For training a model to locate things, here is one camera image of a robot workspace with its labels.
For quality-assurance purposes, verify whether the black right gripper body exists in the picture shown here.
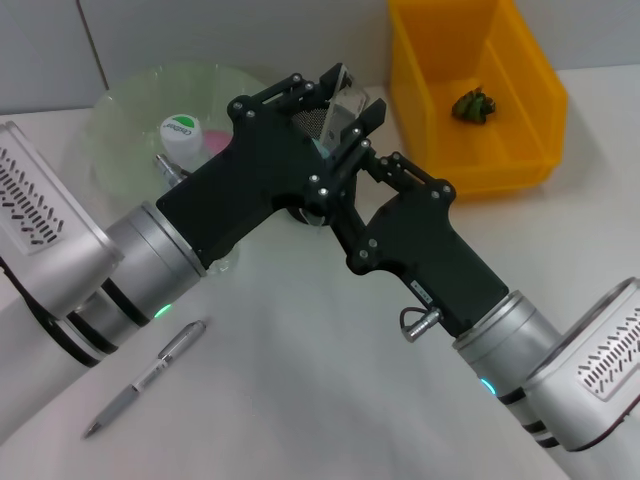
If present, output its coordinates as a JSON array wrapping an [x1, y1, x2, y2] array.
[[346, 178, 510, 337]]

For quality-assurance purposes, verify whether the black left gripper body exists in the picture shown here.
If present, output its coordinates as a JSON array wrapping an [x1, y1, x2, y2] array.
[[156, 93, 327, 265]]

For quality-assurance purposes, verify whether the pink toy peach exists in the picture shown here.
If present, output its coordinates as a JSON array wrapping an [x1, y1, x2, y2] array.
[[202, 128, 234, 154]]

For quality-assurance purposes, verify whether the clear green-label water bottle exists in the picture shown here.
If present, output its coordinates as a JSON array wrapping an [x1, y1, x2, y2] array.
[[159, 113, 241, 276]]

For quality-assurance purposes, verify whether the green plastic wrapper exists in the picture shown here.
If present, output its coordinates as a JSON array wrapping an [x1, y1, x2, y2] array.
[[451, 87, 497, 125]]

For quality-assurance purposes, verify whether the silver ballpoint pen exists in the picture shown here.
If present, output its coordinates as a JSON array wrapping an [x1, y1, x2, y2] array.
[[80, 319, 209, 440]]

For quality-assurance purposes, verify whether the black mesh pen holder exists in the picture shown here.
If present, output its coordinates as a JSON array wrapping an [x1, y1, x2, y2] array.
[[287, 94, 359, 227]]

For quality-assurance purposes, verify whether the translucent green fruit plate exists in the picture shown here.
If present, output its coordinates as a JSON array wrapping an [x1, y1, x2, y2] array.
[[89, 60, 274, 196]]

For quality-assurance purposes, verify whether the yellow plastic bin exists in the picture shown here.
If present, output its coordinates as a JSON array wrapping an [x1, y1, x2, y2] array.
[[387, 0, 570, 201]]

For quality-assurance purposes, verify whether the right gripper connector cable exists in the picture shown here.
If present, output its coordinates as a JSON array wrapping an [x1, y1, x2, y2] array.
[[399, 304, 444, 344]]

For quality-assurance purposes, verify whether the gripper connector cable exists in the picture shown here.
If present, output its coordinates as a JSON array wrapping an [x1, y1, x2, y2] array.
[[399, 304, 444, 344], [152, 152, 194, 186]]

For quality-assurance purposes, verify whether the left gripper connector cable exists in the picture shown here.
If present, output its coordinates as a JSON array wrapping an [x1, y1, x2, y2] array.
[[152, 152, 194, 186]]

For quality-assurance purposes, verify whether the right wrist camera housing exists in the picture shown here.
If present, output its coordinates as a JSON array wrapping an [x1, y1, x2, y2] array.
[[524, 277, 640, 451]]

